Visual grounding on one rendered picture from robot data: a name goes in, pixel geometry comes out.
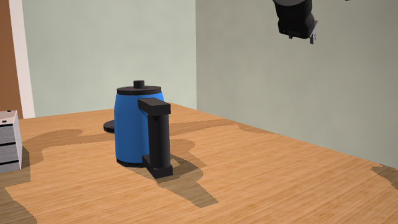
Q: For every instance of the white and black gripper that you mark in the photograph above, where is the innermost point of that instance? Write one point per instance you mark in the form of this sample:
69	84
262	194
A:
298	12

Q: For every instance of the blue kettle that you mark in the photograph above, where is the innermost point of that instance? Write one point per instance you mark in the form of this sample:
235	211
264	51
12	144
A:
135	106

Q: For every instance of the black round disc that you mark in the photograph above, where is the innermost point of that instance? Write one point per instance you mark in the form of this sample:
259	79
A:
109	126

